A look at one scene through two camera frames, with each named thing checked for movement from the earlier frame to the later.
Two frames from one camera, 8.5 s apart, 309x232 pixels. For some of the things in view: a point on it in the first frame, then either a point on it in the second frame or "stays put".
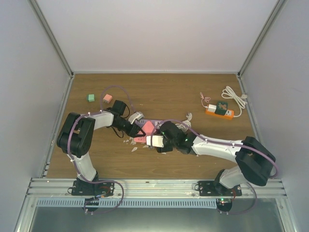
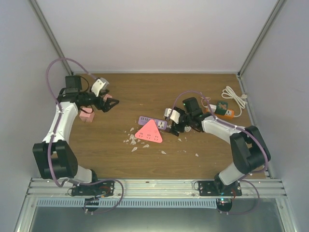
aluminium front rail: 150,188 stays put
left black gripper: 132,132 → 105,108
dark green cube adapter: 221,108 stays put
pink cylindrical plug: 107,98 stays put
